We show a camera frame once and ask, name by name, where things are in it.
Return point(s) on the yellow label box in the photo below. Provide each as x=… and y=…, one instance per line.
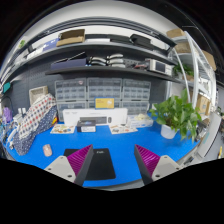
x=104, y=103

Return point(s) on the grey wall shelf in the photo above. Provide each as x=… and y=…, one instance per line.
x=104, y=71
x=103, y=49

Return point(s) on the black mouse pad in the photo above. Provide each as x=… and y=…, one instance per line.
x=101, y=167

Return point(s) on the left grey drawer cabinet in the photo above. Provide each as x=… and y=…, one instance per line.
x=70, y=94

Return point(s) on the grey lower wall shelf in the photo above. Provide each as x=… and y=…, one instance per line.
x=104, y=71

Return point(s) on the cardboard box on rack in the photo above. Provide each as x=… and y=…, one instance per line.
x=203, y=104

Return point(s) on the small black box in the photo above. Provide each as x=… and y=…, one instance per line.
x=86, y=126

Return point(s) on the pink computer mouse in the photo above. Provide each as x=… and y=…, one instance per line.
x=47, y=150

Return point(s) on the white oscilloscope instrument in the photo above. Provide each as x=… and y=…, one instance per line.
x=160, y=67

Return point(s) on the green potted plant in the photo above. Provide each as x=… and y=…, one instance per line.
x=176, y=114

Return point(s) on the left picture card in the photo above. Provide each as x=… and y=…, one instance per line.
x=62, y=129

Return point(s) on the blue table mat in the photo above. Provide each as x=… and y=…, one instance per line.
x=121, y=148

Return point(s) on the white keyboard box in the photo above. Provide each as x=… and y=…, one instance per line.
x=101, y=116

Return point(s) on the dark blue flat box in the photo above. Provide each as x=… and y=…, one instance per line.
x=63, y=64

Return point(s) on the patterned fabric bundle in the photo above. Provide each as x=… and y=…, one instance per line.
x=39, y=118

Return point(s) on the white metal rack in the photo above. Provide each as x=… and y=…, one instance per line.
x=204, y=76

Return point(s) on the white plastic basket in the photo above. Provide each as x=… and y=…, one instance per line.
x=35, y=93

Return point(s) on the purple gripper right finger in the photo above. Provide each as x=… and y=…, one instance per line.
x=153, y=167

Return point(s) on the middle grey drawer cabinet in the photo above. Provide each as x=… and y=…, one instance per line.
x=104, y=87

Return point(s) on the right picture card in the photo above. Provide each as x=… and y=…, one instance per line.
x=121, y=129

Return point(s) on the right grey drawer cabinet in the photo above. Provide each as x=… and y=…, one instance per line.
x=135, y=96

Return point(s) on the grey upper wall shelf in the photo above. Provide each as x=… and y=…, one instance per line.
x=103, y=49

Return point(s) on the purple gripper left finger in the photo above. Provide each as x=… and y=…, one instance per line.
x=74, y=167

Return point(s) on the black case on shelf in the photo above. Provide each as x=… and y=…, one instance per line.
x=140, y=40

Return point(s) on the white tissue pack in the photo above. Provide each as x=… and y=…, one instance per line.
x=139, y=121

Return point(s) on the cardboard box on top shelf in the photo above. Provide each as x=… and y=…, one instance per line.
x=70, y=37

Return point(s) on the picture card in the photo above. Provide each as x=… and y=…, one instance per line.
x=62, y=129
x=121, y=129

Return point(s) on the grey drawer cabinet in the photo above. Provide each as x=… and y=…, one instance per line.
x=104, y=87
x=135, y=96
x=70, y=94

